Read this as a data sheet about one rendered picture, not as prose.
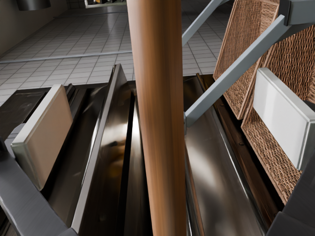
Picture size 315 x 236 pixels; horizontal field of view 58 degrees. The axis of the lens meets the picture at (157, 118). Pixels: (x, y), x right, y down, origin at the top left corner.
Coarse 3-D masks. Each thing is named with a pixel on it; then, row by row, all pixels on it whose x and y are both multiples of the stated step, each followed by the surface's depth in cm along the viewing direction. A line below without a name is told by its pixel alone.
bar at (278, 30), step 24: (216, 0) 95; (288, 0) 49; (312, 0) 49; (192, 24) 99; (288, 24) 51; (312, 24) 53; (264, 48) 54; (240, 72) 56; (216, 96) 59; (192, 120) 61; (192, 192) 43; (192, 216) 39
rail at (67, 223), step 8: (112, 72) 158; (104, 96) 131; (104, 104) 123; (96, 128) 106; (96, 136) 102; (88, 152) 94; (88, 160) 90; (80, 176) 84; (80, 184) 80; (80, 192) 78; (72, 200) 76; (72, 208) 73; (72, 216) 70
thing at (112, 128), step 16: (112, 80) 147; (112, 96) 129; (128, 96) 166; (112, 112) 122; (128, 112) 154; (112, 128) 116; (96, 144) 97; (112, 144) 110; (96, 160) 89; (112, 160) 104; (96, 176) 85; (112, 176) 100; (96, 192) 82; (112, 192) 95; (80, 208) 72; (96, 208) 79; (112, 208) 91; (80, 224) 67; (96, 224) 76; (112, 224) 87
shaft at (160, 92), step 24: (144, 0) 14; (168, 0) 15; (144, 24) 15; (168, 24) 15; (144, 48) 16; (168, 48) 16; (144, 72) 16; (168, 72) 16; (144, 96) 17; (168, 96) 17; (144, 120) 18; (168, 120) 18; (144, 144) 20; (168, 144) 19; (168, 168) 20; (168, 192) 21; (168, 216) 22
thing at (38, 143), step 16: (48, 96) 17; (64, 96) 19; (48, 112) 16; (64, 112) 19; (32, 128) 14; (48, 128) 16; (64, 128) 18; (16, 144) 13; (32, 144) 14; (48, 144) 16; (32, 160) 14; (48, 160) 15; (32, 176) 14
